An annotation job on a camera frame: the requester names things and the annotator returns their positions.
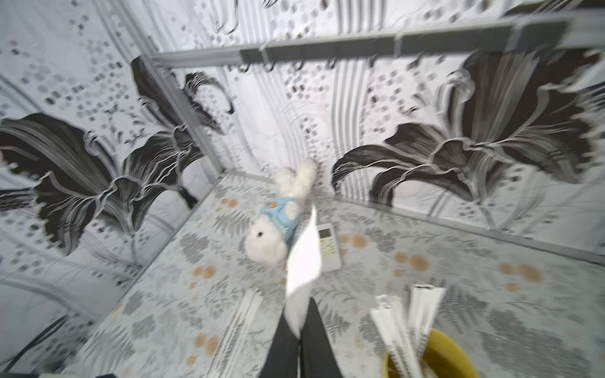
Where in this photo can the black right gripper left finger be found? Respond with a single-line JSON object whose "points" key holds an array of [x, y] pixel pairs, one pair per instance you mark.
{"points": [[283, 357]]}

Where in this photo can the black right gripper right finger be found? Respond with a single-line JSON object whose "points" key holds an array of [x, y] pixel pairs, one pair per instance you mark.
{"points": [[317, 359]]}

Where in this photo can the yellow plastic cup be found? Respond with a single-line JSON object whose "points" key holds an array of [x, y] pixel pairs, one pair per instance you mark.
{"points": [[446, 358]]}

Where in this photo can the white remote with screen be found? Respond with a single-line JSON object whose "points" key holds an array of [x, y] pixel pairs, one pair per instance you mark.
{"points": [[330, 252]]}

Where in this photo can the white teddy bear blue shirt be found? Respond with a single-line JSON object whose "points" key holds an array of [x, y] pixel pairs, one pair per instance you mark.
{"points": [[271, 234]]}

